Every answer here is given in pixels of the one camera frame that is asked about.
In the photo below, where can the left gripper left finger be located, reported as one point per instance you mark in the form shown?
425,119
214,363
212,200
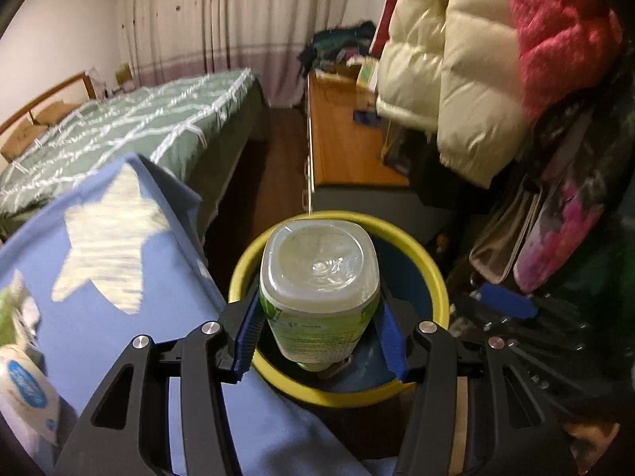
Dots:
248,335

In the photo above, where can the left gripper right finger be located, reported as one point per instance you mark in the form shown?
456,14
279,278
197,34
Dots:
391,339

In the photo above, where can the clothes heap on desk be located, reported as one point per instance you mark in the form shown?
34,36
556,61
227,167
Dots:
333,45

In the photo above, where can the white yogurt cup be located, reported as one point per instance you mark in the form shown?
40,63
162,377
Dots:
29,393

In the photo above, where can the right brown pillow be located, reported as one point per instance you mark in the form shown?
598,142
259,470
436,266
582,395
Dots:
55,113

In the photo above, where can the red puffer jacket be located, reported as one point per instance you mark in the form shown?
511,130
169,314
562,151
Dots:
564,46

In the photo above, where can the green label white bottle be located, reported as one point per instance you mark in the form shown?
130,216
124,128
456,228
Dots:
319,287

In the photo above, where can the pink white curtain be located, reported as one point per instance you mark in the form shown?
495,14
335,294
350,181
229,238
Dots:
164,40

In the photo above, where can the bed with green quilt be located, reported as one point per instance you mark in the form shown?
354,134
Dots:
193,128

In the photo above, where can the brown pillow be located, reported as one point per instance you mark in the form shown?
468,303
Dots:
20,140
55,113

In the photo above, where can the floral bag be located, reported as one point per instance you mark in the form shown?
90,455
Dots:
539,229

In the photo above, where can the green wet wipes pack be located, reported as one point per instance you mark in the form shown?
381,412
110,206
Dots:
11,299

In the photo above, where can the wooden desk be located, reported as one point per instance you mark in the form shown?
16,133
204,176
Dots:
343,154

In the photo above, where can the left brown pillow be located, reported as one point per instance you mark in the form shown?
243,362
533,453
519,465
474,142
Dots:
20,140

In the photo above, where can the wooden headboard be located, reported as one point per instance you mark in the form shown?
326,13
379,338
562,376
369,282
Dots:
80,85

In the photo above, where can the cream puffer jacket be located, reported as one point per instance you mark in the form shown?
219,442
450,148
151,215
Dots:
451,68

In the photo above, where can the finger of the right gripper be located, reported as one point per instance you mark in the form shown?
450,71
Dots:
507,302

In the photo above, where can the blue star tablecloth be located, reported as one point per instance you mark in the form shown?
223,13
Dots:
117,257

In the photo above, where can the tissue box on far nightstand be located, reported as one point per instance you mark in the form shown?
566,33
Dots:
124,75

